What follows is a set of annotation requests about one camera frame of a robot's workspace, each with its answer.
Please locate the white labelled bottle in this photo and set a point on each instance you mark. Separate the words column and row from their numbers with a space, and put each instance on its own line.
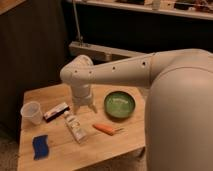
column 74, row 127

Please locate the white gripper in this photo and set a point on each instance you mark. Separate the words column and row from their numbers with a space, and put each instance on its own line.
column 82, row 95

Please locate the upper cluttered shelf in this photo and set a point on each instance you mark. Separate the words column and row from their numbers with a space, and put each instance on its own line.
column 147, row 9

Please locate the orange carrot toy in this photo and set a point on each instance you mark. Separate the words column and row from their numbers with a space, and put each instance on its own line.
column 107, row 129

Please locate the blue sponge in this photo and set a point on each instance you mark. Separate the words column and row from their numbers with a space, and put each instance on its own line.
column 40, row 146

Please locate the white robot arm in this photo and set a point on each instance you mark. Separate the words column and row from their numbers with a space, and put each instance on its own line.
column 178, row 109

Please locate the green ceramic bowl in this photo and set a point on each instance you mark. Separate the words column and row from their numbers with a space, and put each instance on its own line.
column 119, row 104

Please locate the clear plastic cup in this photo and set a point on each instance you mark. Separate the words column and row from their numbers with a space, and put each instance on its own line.
column 32, row 112

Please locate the metal pole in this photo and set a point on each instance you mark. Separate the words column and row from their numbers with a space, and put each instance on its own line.
column 79, row 37

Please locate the grey metal shelf rail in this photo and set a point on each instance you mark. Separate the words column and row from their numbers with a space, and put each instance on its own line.
column 100, row 53

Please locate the black and white box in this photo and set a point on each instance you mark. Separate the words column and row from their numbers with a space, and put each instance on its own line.
column 56, row 111

